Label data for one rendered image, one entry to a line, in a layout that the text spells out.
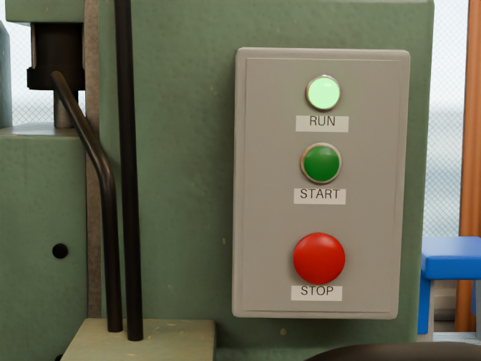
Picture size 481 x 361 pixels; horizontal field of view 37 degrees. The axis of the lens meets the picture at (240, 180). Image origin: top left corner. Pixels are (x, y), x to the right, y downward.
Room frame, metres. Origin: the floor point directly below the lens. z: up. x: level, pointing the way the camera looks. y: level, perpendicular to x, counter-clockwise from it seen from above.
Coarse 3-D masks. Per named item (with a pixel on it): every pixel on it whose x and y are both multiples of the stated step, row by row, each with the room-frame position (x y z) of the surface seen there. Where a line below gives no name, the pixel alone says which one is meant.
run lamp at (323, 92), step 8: (312, 80) 0.41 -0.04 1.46; (320, 80) 0.41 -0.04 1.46; (328, 80) 0.41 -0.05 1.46; (312, 88) 0.41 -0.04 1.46; (320, 88) 0.41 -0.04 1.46; (328, 88) 0.41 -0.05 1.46; (336, 88) 0.41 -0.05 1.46; (312, 96) 0.41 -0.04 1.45; (320, 96) 0.41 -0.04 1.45; (328, 96) 0.41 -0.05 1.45; (336, 96) 0.41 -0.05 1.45; (312, 104) 0.41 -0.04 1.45; (320, 104) 0.41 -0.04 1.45; (328, 104) 0.41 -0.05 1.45; (336, 104) 0.41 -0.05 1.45
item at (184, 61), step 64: (192, 0) 0.48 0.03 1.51; (256, 0) 0.48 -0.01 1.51; (320, 0) 0.48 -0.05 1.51; (384, 0) 0.48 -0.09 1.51; (192, 64) 0.48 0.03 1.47; (192, 128) 0.48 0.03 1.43; (192, 192) 0.48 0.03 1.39; (192, 256) 0.48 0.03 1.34; (256, 320) 0.48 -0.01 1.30; (320, 320) 0.48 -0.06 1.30; (384, 320) 0.48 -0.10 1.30
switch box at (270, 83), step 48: (240, 48) 0.42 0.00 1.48; (288, 48) 0.42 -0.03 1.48; (240, 96) 0.42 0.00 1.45; (288, 96) 0.41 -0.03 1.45; (384, 96) 0.42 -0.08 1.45; (240, 144) 0.42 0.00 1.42; (288, 144) 0.41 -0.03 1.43; (336, 144) 0.42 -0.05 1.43; (384, 144) 0.42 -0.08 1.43; (240, 192) 0.42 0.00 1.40; (288, 192) 0.41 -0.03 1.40; (384, 192) 0.42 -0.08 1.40; (240, 240) 0.42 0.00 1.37; (288, 240) 0.42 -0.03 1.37; (384, 240) 0.42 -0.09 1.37; (240, 288) 0.42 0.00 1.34; (288, 288) 0.42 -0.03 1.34; (384, 288) 0.42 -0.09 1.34
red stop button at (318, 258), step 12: (300, 240) 0.41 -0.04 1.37; (312, 240) 0.41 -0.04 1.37; (324, 240) 0.41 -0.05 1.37; (336, 240) 0.41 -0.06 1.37; (300, 252) 0.41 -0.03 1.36; (312, 252) 0.40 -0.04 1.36; (324, 252) 0.40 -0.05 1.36; (336, 252) 0.41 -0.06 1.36; (300, 264) 0.41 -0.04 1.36; (312, 264) 0.40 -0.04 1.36; (324, 264) 0.40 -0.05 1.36; (336, 264) 0.41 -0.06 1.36; (312, 276) 0.41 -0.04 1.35; (324, 276) 0.41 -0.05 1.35; (336, 276) 0.41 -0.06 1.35
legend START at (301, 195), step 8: (296, 192) 0.41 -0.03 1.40; (304, 192) 0.41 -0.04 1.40; (312, 192) 0.41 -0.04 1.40; (320, 192) 0.41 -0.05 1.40; (328, 192) 0.41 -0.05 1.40; (336, 192) 0.42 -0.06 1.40; (344, 192) 0.42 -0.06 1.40; (296, 200) 0.41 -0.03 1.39; (304, 200) 0.41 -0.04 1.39; (312, 200) 0.42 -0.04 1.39; (320, 200) 0.42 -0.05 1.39; (328, 200) 0.42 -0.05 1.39; (336, 200) 0.42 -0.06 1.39; (344, 200) 0.42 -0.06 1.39
